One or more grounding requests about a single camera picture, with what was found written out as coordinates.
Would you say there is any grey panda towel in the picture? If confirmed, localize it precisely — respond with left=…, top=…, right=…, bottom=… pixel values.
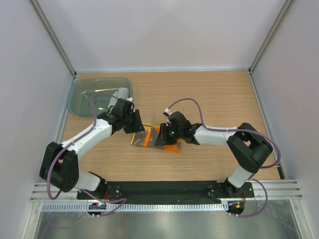
left=108, top=88, right=130, bottom=108

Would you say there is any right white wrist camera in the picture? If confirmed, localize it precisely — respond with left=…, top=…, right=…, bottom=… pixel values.
left=163, top=108, right=172, bottom=117

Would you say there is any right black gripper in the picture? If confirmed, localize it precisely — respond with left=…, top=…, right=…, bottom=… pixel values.
left=155, top=123, right=183, bottom=146

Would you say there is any aluminium rail frame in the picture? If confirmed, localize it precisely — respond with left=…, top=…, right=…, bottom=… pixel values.
left=29, top=0, right=314, bottom=239

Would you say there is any grey orange towel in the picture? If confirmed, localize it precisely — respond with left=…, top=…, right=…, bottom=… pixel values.
left=130, top=124, right=181, bottom=153

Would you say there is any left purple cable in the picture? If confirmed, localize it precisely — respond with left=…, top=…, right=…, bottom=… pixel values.
left=46, top=94, right=128, bottom=219

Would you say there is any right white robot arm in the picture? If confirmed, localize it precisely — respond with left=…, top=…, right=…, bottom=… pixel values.
left=155, top=111, right=273, bottom=197

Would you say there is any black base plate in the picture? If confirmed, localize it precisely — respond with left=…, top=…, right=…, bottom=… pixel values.
left=77, top=181, right=255, bottom=203

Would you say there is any white slotted cable duct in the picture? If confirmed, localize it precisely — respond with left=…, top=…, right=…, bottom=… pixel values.
left=41, top=201, right=228, bottom=213

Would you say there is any teal plastic container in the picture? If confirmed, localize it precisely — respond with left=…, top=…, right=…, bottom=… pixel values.
left=67, top=77, right=133, bottom=117

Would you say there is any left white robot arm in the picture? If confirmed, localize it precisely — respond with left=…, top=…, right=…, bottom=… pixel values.
left=39, top=98, right=145, bottom=200

